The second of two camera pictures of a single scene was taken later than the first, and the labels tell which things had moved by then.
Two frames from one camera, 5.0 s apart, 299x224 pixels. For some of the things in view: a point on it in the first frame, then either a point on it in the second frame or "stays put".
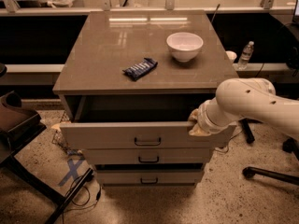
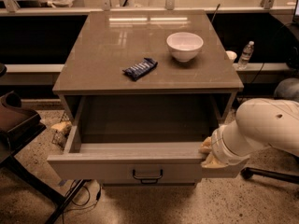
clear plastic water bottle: x=246 y=56 stays put
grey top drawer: x=141 y=135 → x=125 y=162
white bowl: x=184 y=46 stays put
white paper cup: x=231 y=55 stays put
